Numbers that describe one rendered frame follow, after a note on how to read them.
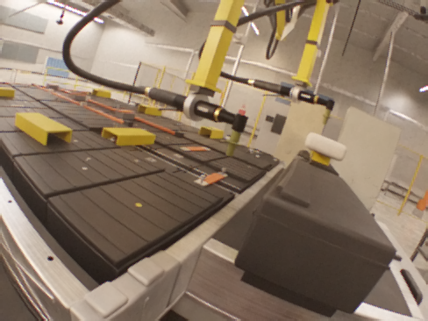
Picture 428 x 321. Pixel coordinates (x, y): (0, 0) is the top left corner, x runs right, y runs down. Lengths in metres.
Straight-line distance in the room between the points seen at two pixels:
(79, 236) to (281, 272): 0.22
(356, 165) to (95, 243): 4.81
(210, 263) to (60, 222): 0.20
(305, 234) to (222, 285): 0.16
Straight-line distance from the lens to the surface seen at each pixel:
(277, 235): 0.22
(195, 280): 0.35
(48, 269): 0.24
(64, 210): 0.29
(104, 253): 0.24
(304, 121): 4.87
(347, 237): 0.23
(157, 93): 0.81
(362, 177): 4.97
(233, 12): 0.73
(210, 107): 0.63
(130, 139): 0.65
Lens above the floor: 1.16
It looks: 13 degrees down
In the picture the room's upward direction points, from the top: 18 degrees clockwise
